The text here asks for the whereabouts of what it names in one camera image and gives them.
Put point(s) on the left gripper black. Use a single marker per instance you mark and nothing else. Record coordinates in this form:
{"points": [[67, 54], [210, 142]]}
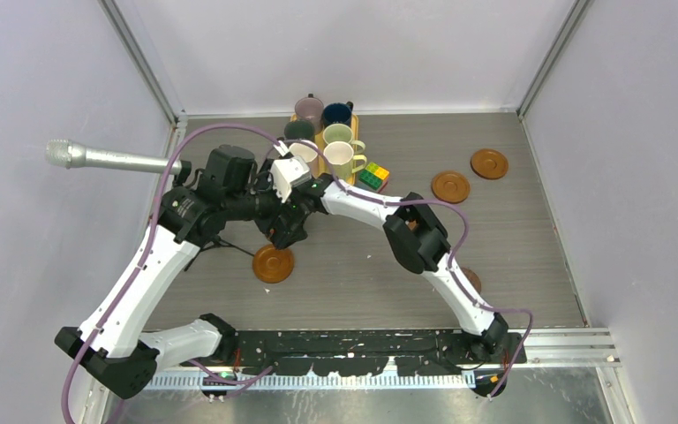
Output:
{"points": [[265, 182]]}

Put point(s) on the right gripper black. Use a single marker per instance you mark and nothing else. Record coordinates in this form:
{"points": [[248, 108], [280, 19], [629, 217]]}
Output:
{"points": [[288, 213]]}

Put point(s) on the yellow tray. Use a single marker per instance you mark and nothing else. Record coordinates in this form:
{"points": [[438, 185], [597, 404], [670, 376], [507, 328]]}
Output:
{"points": [[320, 144]]}

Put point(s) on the navy blue mug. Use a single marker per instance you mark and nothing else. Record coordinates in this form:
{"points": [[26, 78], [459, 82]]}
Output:
{"points": [[337, 113]]}

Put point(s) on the dark walnut coaster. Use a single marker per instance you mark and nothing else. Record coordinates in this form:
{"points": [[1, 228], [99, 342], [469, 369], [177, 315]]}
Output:
{"points": [[473, 278]]}

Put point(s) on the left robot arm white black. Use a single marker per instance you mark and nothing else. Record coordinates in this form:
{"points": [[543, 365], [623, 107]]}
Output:
{"points": [[111, 344]]}

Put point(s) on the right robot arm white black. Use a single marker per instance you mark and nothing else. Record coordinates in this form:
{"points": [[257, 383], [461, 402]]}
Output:
{"points": [[416, 236]]}

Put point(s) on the pink white mug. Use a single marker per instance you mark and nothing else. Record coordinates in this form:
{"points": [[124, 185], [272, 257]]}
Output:
{"points": [[307, 153]]}

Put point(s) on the cream yellow mug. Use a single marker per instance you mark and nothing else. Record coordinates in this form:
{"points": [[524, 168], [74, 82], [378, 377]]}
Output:
{"points": [[343, 159]]}

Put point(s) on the black microphone tripod stand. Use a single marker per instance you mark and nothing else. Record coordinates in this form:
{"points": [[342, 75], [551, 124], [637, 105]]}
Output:
{"points": [[216, 243]]}

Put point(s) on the colourful toy brick block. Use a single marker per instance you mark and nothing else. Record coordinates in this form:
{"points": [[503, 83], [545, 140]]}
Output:
{"points": [[373, 178]]}

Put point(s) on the dark green mug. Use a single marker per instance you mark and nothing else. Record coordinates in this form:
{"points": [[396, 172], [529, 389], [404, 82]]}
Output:
{"points": [[299, 129]]}

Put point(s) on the light green mug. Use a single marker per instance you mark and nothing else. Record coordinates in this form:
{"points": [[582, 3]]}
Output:
{"points": [[341, 132]]}

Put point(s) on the mauve mug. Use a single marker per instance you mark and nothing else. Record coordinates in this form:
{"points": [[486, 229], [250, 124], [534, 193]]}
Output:
{"points": [[310, 108]]}

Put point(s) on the silver microphone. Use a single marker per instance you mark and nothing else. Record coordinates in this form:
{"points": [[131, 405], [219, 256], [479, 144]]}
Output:
{"points": [[73, 155]]}

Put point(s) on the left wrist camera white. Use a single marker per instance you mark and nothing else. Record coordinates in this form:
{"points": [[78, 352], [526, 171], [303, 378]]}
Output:
{"points": [[288, 174]]}

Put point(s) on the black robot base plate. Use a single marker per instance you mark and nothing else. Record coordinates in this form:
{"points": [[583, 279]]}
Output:
{"points": [[415, 352]]}

